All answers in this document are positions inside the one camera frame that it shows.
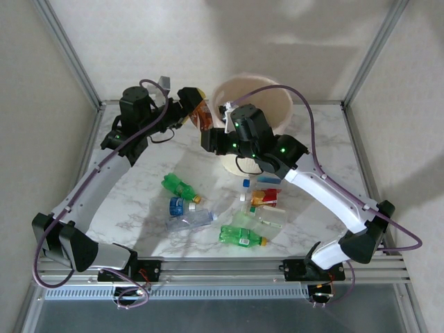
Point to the aluminium frame post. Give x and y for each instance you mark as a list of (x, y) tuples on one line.
[(374, 52), (70, 55)]

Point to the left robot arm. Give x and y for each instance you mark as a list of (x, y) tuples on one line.
[(90, 187)]

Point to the crushed clear bluish bottle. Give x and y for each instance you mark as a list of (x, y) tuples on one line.
[(192, 219)]

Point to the aluminium frame rail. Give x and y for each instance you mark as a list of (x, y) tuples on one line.
[(312, 102), (85, 159), (355, 145)]

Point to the clear bottle blue cap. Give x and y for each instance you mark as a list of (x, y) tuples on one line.
[(265, 179)]

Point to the cream plastic waste bin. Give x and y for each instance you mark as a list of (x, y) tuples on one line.
[(230, 164)]

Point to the brown label plastic bottle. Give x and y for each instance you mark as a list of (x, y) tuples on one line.
[(203, 118)]

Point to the clear bottle green cap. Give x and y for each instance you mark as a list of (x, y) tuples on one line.
[(272, 215)]

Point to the red orange label bottle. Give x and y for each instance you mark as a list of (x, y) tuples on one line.
[(265, 197)]

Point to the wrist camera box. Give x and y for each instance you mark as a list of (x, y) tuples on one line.
[(227, 112), (164, 83)]

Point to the blue label white cap bottle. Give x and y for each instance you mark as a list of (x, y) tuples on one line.
[(177, 206)]

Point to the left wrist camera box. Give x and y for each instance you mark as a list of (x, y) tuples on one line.
[(164, 83)]

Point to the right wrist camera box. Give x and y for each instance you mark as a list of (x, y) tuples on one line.
[(227, 112)]

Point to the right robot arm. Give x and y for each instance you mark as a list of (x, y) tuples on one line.
[(322, 194)]

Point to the green bottle yellow cap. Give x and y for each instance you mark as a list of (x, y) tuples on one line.
[(177, 185), (239, 236)]

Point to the wide aluminium mounting rail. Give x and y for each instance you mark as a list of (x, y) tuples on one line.
[(222, 270)]

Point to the aluminium frame leg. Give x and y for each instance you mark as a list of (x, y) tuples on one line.
[(27, 312), (411, 312)]

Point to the pink plastic bin liner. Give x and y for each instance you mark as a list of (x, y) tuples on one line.
[(270, 97)]

